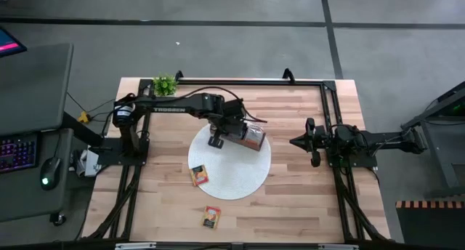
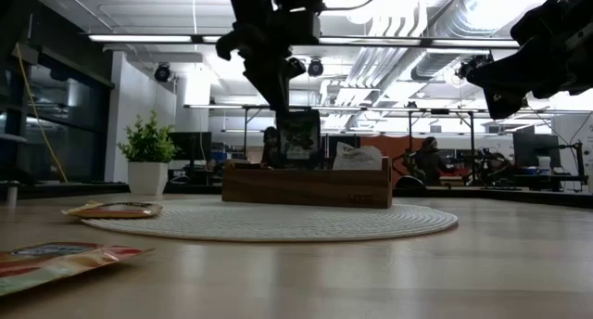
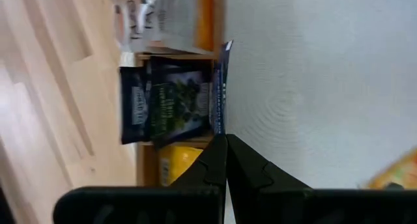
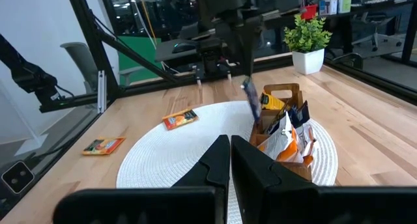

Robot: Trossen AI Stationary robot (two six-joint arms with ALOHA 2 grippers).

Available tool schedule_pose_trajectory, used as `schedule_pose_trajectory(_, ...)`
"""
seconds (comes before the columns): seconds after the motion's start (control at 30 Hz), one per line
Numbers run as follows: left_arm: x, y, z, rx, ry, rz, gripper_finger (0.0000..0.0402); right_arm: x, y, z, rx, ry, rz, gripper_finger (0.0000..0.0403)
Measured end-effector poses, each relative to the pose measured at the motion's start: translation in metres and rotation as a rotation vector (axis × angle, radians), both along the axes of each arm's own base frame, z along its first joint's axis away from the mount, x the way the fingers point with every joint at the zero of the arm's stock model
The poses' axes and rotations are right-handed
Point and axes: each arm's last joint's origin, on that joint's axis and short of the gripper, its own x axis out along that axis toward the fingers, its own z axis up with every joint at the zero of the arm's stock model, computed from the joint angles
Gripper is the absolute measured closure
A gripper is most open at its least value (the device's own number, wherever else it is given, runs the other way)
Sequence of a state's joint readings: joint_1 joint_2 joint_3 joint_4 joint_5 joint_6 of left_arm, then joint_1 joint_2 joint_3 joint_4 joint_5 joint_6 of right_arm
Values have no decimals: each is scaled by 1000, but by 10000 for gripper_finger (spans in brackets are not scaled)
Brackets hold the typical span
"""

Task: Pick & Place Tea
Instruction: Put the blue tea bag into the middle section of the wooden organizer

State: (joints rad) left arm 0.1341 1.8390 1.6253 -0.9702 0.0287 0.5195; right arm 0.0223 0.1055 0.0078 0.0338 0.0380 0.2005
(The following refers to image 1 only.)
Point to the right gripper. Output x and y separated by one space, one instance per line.
319 141

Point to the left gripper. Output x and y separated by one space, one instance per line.
227 121

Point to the wooden three-compartment tea box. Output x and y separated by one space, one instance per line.
247 146

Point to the white orange tea packet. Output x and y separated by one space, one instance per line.
254 138
257 128

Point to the orange peach tea packet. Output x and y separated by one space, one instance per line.
199 175
211 217

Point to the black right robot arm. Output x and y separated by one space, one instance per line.
385 142

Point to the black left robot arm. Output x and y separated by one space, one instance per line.
170 106

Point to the white round woven placemat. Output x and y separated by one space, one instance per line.
232 173

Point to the small green potted plant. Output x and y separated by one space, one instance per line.
165 84

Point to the black metal stand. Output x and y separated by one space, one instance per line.
434 163

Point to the black box orange striped edge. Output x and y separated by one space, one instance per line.
428 224

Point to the white box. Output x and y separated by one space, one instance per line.
89 167

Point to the black computer mouse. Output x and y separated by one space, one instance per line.
50 172

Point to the black desk caster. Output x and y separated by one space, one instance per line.
58 219

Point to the grey computer desk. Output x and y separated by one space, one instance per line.
32 90

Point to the backlit black keyboard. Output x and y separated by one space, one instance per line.
18 153

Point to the computer monitor pink stripe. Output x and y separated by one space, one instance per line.
9 43

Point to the black metal table frame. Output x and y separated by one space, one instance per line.
276 83

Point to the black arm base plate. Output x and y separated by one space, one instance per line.
368 161
112 159

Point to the silver frame bracket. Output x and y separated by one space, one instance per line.
338 247
136 246

